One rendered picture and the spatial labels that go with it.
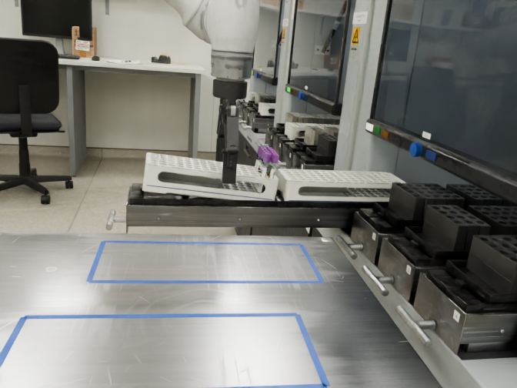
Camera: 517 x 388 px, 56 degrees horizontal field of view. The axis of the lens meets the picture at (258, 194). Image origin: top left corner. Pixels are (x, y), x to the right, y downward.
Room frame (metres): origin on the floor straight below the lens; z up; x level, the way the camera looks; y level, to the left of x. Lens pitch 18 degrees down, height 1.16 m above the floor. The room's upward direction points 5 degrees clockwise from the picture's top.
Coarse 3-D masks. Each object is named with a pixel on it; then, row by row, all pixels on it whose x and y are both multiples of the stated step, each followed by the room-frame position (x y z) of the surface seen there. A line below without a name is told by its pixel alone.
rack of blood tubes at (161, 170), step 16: (160, 160) 1.05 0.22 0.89; (176, 160) 1.07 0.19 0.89; (192, 160) 1.10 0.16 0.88; (208, 160) 1.13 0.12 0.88; (144, 176) 1.00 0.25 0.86; (160, 176) 1.10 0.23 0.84; (176, 176) 1.11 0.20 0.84; (192, 176) 1.12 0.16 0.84; (208, 176) 1.03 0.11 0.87; (240, 176) 1.04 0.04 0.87; (256, 176) 1.06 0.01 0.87; (160, 192) 1.01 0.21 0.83; (176, 192) 1.01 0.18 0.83; (192, 192) 1.02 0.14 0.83; (224, 192) 1.04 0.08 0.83; (240, 192) 1.04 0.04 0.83; (256, 192) 1.06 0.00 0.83; (272, 192) 1.06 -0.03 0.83
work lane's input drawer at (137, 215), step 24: (144, 192) 1.06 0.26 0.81; (120, 216) 1.04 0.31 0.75; (144, 216) 0.98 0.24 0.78; (168, 216) 0.99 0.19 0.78; (192, 216) 1.00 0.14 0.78; (216, 216) 1.01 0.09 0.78; (240, 216) 1.03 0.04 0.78; (264, 216) 1.04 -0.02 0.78; (288, 216) 1.05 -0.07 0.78; (312, 216) 1.06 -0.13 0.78; (336, 216) 1.07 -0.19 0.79
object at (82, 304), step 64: (0, 256) 0.66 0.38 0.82; (64, 256) 0.68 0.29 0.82; (128, 256) 0.70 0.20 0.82; (192, 256) 0.72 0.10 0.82; (256, 256) 0.74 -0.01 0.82; (320, 256) 0.76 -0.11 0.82; (0, 320) 0.50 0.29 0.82; (64, 320) 0.51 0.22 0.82; (128, 320) 0.52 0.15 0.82; (192, 320) 0.54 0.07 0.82; (256, 320) 0.55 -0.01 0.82; (320, 320) 0.56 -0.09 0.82; (384, 320) 0.58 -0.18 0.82; (0, 384) 0.40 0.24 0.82; (64, 384) 0.40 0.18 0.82; (128, 384) 0.41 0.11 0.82; (192, 384) 0.42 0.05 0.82; (256, 384) 0.43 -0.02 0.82; (320, 384) 0.44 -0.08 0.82; (384, 384) 0.45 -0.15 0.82
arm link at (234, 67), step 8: (216, 56) 1.05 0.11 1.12; (224, 56) 1.04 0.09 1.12; (232, 56) 1.04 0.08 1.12; (240, 56) 1.05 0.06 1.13; (248, 56) 1.06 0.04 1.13; (216, 64) 1.05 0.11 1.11; (224, 64) 1.04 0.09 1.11; (232, 64) 1.04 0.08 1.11; (240, 64) 1.05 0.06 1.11; (248, 64) 1.06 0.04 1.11; (216, 72) 1.05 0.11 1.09; (224, 72) 1.04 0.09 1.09; (232, 72) 1.04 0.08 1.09; (240, 72) 1.05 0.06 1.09; (248, 72) 1.07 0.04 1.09; (224, 80) 1.06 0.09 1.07; (232, 80) 1.06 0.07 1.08; (240, 80) 1.06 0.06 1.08
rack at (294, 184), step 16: (288, 176) 1.10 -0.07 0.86; (304, 176) 1.11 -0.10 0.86; (320, 176) 1.12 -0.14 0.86; (336, 176) 1.15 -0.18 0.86; (352, 176) 1.15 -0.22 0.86; (368, 176) 1.17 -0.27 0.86; (384, 176) 1.18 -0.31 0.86; (288, 192) 1.07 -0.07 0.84; (304, 192) 1.17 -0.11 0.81; (320, 192) 1.18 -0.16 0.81; (336, 192) 1.19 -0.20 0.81; (352, 192) 1.14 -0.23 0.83; (368, 192) 1.15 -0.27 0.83; (384, 192) 1.16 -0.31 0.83
